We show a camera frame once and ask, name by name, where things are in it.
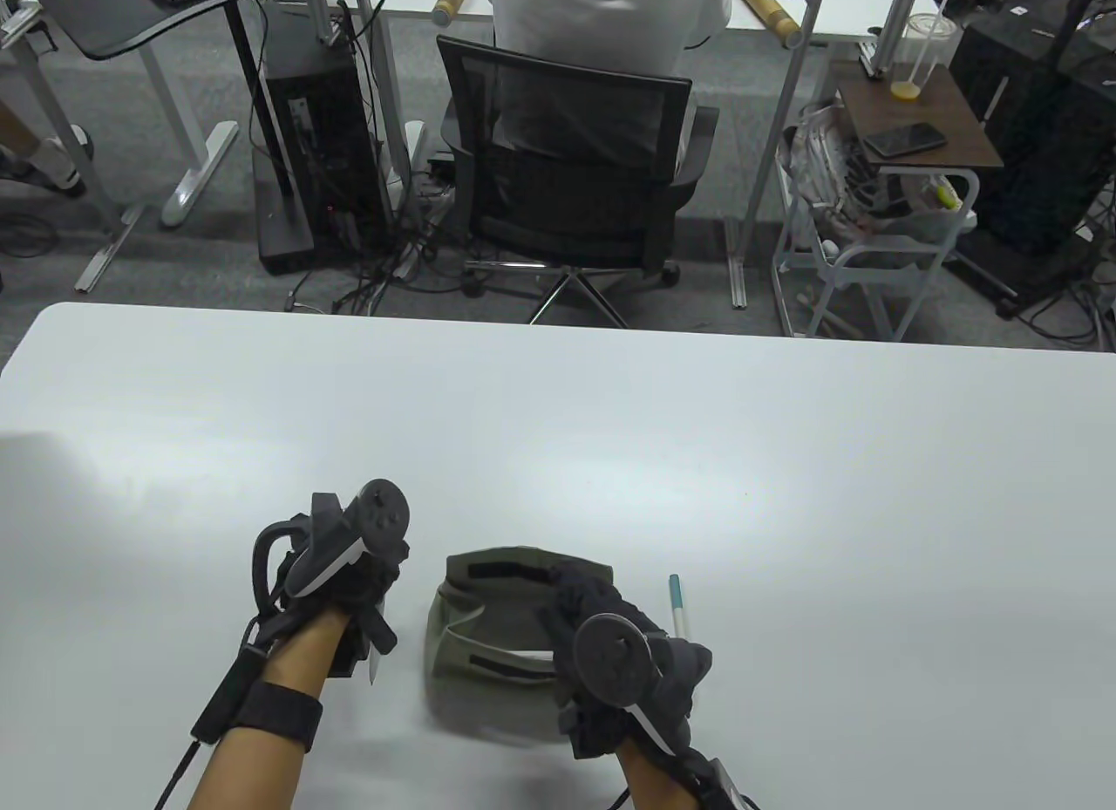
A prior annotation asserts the person's left hand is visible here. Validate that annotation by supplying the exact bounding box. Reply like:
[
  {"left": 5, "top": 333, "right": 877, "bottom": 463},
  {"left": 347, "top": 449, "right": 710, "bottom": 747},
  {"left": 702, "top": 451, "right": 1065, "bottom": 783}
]
[{"left": 257, "top": 540, "right": 411, "bottom": 684}]

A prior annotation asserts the person's right hand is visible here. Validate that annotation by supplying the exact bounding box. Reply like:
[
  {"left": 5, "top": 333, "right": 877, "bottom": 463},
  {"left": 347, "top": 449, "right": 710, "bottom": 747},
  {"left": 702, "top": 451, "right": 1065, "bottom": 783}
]
[{"left": 534, "top": 562, "right": 698, "bottom": 760}]

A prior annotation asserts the olive green fabric pen pouch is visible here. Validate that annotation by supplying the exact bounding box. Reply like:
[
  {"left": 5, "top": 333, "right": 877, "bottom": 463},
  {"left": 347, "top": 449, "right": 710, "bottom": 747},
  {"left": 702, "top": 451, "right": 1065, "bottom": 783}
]
[{"left": 423, "top": 547, "right": 616, "bottom": 741}]

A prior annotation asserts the grey right forearm sensor box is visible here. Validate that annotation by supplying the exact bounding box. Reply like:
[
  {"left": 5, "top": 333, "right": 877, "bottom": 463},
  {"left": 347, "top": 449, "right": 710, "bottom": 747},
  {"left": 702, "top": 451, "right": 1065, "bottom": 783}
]
[{"left": 689, "top": 753, "right": 768, "bottom": 810}]

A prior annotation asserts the black left forearm sensor box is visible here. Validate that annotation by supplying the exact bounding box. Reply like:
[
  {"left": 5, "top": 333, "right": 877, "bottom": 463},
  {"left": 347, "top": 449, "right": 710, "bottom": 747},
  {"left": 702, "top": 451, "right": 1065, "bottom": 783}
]
[{"left": 190, "top": 646, "right": 268, "bottom": 745}]

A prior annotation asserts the person's right forearm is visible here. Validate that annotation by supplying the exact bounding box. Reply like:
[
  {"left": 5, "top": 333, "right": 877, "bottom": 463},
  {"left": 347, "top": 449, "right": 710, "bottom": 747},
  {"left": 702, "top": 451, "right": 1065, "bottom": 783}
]
[{"left": 610, "top": 727, "right": 725, "bottom": 810}]

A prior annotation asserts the person's left forearm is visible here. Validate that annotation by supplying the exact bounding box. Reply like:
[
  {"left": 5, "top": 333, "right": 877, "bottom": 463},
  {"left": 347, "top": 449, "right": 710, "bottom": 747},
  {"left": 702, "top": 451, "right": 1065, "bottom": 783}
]
[{"left": 183, "top": 608, "right": 350, "bottom": 810}]

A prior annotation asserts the grey left hand controller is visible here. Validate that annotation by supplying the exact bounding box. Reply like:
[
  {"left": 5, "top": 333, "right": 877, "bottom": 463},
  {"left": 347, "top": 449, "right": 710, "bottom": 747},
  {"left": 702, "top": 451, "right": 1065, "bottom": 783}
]
[{"left": 251, "top": 477, "right": 412, "bottom": 619}]

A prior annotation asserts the black mesh office chair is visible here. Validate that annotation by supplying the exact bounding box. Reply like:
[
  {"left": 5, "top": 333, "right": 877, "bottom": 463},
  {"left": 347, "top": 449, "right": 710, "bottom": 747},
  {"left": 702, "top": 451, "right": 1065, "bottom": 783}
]
[{"left": 436, "top": 34, "right": 721, "bottom": 330}]

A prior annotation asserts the white desk leg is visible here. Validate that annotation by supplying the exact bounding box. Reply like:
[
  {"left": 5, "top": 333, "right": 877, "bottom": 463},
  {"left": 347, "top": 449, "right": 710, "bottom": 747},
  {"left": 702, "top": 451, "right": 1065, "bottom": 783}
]
[{"left": 138, "top": 47, "right": 241, "bottom": 228}]

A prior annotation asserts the black computer tower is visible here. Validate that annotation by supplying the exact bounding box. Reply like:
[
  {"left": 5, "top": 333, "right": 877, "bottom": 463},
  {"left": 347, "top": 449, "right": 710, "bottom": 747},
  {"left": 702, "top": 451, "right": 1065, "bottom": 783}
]
[{"left": 262, "top": 8, "right": 395, "bottom": 255}]

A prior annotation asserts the crumpled plastic bag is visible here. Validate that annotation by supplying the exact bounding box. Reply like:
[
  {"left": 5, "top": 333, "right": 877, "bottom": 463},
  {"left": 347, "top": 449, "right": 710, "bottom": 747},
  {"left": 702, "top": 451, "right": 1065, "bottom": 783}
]
[{"left": 779, "top": 102, "right": 977, "bottom": 244}]

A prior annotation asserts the black smartphone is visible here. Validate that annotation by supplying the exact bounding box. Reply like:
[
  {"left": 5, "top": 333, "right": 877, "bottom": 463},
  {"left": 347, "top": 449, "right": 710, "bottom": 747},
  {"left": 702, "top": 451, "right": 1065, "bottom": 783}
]
[{"left": 861, "top": 122, "right": 949, "bottom": 159}]

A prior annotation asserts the brown top white side table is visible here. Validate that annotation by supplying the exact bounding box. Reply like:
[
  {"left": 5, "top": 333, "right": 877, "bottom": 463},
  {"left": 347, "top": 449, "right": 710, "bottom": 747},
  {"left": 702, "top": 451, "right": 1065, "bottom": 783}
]
[{"left": 772, "top": 58, "right": 1005, "bottom": 340}]

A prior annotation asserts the black curved standing desk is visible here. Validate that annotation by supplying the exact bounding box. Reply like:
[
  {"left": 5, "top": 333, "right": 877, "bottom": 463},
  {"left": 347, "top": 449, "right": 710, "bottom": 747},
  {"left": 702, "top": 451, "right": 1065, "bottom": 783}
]
[{"left": 32, "top": 0, "right": 316, "bottom": 275}]

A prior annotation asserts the white desk with metal legs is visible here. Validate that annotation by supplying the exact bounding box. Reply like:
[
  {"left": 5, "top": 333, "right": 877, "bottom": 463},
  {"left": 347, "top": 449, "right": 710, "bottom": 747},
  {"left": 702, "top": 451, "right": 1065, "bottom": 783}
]
[{"left": 349, "top": 0, "right": 925, "bottom": 310}]

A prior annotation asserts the black equipment case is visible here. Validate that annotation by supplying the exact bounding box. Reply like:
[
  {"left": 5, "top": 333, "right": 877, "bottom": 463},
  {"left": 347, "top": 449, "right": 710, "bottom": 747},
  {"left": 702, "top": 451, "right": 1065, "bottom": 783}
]
[{"left": 949, "top": 12, "right": 1116, "bottom": 257}]

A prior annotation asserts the clear plastic cup with straw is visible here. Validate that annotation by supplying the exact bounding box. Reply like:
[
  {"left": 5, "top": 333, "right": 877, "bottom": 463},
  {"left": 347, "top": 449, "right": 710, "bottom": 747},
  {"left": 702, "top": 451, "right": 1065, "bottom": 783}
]
[{"left": 889, "top": 0, "right": 965, "bottom": 103}]

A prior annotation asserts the black left wrist strap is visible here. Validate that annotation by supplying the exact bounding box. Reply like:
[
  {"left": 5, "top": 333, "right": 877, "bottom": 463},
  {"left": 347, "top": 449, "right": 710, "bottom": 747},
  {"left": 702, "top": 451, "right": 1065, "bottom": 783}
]
[{"left": 234, "top": 681, "right": 325, "bottom": 752}]

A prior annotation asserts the tangle of black cables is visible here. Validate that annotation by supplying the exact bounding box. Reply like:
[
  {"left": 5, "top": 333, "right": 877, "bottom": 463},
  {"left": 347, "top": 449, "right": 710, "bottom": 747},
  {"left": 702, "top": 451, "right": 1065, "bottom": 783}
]
[{"left": 286, "top": 169, "right": 489, "bottom": 318}]

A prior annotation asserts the grey metal desk frame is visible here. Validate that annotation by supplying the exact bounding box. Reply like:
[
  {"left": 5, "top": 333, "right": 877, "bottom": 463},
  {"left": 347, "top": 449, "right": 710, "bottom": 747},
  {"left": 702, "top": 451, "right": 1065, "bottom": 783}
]
[{"left": 0, "top": 0, "right": 149, "bottom": 292}]

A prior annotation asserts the aluminium frame post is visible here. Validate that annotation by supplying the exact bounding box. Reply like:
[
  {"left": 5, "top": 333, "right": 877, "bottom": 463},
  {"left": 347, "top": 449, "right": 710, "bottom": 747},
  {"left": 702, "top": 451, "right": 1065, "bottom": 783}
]
[{"left": 299, "top": 0, "right": 343, "bottom": 45}]

